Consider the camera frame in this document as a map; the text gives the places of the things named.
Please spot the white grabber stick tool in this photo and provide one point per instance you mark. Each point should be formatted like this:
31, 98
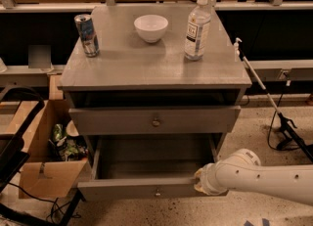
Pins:
287, 126

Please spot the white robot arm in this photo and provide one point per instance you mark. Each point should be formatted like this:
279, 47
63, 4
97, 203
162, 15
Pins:
242, 171

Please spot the brown cardboard box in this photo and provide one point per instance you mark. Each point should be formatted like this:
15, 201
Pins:
43, 176

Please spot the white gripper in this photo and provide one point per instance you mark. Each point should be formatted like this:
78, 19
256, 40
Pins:
206, 180

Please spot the grey wooden drawer cabinet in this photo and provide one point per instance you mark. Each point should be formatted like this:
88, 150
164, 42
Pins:
132, 73

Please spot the white pump dispenser bottle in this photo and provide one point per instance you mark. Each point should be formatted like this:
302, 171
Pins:
237, 44

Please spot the grey drawer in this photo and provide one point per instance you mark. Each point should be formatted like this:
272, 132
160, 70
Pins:
160, 166
133, 121

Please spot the grey top drawer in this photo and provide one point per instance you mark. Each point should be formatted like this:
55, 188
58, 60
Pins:
133, 121

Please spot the white ceramic bowl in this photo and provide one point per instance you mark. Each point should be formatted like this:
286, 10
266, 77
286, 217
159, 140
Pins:
151, 28

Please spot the clear plastic water bottle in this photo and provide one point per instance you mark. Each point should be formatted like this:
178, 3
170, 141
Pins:
197, 31

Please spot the black chair frame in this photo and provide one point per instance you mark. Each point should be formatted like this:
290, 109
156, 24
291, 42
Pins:
12, 158

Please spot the blue silver drink can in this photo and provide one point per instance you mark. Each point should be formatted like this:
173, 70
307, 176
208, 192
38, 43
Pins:
87, 34

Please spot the green snack bags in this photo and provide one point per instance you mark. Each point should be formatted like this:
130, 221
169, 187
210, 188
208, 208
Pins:
66, 143

